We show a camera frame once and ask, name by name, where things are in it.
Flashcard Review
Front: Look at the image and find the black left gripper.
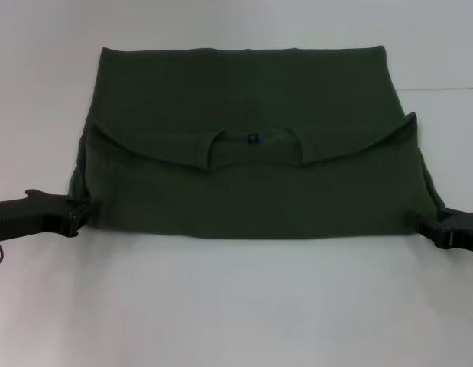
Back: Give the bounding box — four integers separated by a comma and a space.
0, 188, 104, 241

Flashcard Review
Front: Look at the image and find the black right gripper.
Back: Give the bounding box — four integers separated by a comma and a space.
405, 208, 473, 256

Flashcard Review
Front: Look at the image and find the dark green FREE t-shirt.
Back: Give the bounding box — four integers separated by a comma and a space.
66, 45, 446, 241

